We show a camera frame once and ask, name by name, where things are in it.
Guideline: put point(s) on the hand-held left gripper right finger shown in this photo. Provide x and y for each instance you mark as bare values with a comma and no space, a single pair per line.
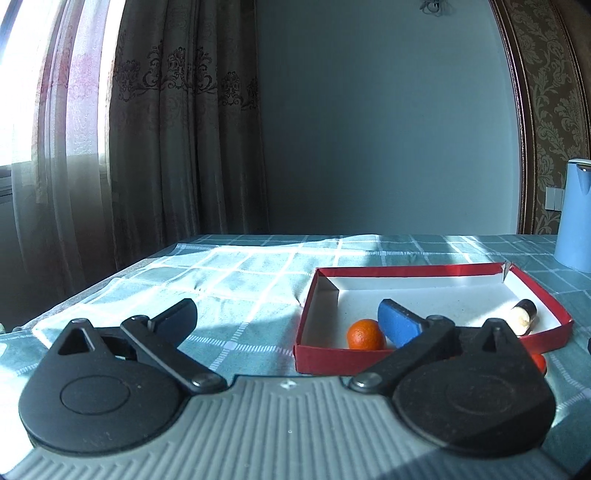
398,325

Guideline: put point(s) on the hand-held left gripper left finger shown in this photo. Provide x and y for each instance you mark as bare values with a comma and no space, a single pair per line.
179,314

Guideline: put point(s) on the red cardboard box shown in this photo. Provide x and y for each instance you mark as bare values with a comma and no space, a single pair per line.
415,295

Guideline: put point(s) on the black toy sushi roll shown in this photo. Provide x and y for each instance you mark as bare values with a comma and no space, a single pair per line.
519,318

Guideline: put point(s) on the orange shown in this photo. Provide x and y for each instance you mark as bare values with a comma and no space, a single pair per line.
364,334

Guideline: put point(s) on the green checked tablecloth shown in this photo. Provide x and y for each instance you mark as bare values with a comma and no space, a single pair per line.
231,277

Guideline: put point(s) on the small red tomato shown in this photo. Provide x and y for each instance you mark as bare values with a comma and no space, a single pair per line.
539,363

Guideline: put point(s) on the sheer white curtain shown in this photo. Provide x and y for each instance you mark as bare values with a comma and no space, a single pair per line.
69,184

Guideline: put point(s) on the brown patterned curtain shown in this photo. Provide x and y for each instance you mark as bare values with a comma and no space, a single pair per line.
184,138

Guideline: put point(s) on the blue electric kettle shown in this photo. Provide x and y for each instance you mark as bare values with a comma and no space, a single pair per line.
572,217

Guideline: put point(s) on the window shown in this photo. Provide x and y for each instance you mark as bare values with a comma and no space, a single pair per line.
7,181

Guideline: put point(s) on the white wall switch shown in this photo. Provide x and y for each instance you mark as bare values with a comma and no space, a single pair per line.
554,197

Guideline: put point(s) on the dark wooden wall moulding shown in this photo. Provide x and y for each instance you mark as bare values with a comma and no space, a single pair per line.
524,138

